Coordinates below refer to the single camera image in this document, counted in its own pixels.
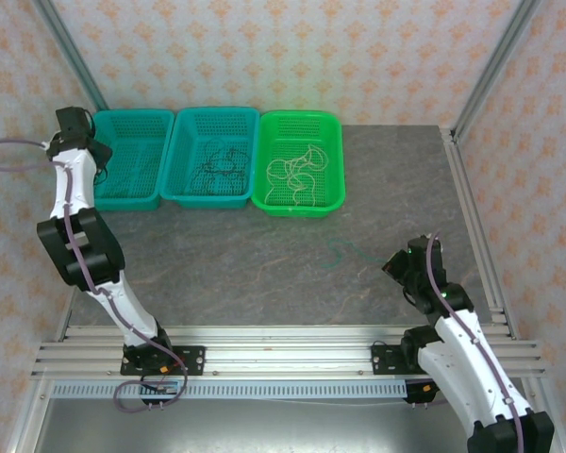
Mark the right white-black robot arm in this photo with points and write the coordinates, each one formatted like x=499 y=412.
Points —
x=467 y=358

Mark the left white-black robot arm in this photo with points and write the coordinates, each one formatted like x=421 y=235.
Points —
x=75 y=179

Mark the teal plastic basket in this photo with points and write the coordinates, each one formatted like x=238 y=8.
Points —
x=210 y=127
x=132 y=156

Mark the green plastic basket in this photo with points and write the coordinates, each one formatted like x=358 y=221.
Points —
x=292 y=132

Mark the aluminium corner post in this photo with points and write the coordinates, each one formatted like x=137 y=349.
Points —
x=495 y=61
x=71 y=54

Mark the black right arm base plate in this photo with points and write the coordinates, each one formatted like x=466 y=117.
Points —
x=387 y=361

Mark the aluminium table side rail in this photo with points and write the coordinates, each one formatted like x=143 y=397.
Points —
x=467 y=189

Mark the aluminium mounting rail beam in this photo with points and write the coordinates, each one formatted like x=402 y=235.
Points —
x=287 y=358

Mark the aluminium lower frame rail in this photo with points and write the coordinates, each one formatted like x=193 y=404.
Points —
x=28 y=420
x=544 y=401

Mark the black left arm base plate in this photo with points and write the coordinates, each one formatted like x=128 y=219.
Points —
x=193 y=361

